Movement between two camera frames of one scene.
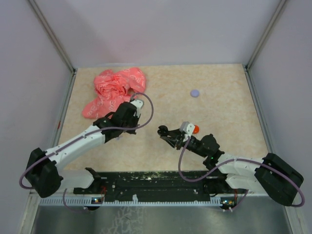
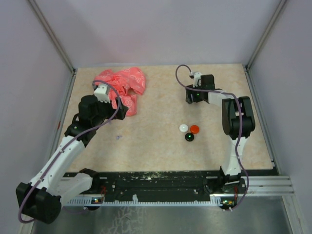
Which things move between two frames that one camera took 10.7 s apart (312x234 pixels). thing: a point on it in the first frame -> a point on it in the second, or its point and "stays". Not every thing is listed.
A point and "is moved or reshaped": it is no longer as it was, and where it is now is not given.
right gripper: x=175 y=137 -> x=188 y=98
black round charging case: x=163 y=131 is moved or reshaped
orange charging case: x=196 y=129 stays
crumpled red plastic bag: x=113 y=88 stays
